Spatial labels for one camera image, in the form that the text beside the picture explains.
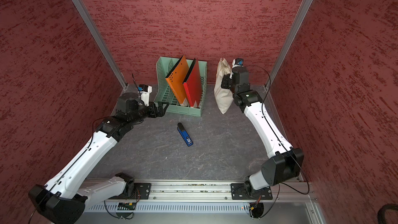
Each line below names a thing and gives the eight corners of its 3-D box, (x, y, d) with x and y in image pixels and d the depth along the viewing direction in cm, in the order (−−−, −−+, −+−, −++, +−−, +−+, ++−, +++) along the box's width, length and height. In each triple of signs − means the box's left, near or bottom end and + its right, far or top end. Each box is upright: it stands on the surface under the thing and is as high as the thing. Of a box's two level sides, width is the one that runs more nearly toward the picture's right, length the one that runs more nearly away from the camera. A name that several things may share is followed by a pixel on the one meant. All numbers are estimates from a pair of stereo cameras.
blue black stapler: (188, 147, 91) (188, 144, 88) (176, 127, 99) (175, 124, 96) (193, 144, 92) (193, 141, 89) (181, 125, 100) (180, 122, 97)
